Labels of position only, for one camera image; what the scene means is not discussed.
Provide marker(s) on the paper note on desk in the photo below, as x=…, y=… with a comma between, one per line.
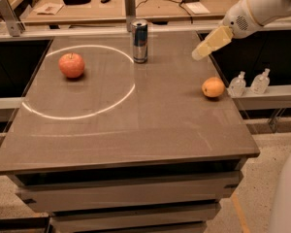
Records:
x=49, y=9

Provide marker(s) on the white paper sheet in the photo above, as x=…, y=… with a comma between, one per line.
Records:
x=197, y=8

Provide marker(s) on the clear plastic bottle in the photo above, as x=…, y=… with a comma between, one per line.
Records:
x=237, y=85
x=260, y=82

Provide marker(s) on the redbull can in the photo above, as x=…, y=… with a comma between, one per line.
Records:
x=139, y=34

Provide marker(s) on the metal bracket post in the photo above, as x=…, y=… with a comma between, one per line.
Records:
x=130, y=13
x=14, y=24

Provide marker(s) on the clear plastic bottle right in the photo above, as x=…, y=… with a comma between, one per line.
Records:
x=260, y=82

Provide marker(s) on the left metal bracket post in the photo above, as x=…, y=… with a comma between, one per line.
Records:
x=14, y=24

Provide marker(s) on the orange fruit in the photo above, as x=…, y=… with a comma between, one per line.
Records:
x=213, y=87

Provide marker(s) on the middle metal bracket post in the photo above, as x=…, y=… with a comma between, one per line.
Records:
x=130, y=13

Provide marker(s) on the red apple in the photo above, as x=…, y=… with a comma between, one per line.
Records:
x=71, y=65

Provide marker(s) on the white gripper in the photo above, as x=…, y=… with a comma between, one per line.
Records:
x=240, y=22

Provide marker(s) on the clear plastic bottle left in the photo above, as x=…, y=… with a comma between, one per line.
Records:
x=237, y=85

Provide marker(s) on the black cloth bundle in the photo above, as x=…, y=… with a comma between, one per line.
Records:
x=76, y=2

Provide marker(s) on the grey drawer cabinet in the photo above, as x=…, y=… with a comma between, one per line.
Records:
x=167, y=198

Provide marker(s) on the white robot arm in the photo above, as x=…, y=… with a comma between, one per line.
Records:
x=263, y=13

